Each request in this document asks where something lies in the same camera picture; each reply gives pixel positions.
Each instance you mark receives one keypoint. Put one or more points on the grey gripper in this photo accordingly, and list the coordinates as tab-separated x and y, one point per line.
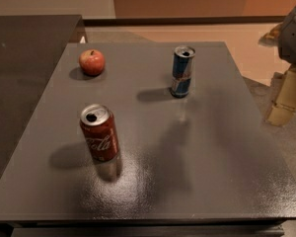
295	37

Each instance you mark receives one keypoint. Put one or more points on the blue silver Red Bull can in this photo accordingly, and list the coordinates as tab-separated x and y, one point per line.
182	69

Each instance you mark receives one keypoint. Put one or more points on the red Coca-Cola can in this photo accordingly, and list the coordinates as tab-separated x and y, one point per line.
98	126

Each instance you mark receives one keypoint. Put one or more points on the red apple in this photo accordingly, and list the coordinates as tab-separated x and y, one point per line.
92	62

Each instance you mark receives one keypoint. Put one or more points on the dark side table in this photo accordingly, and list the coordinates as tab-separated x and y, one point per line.
30	48

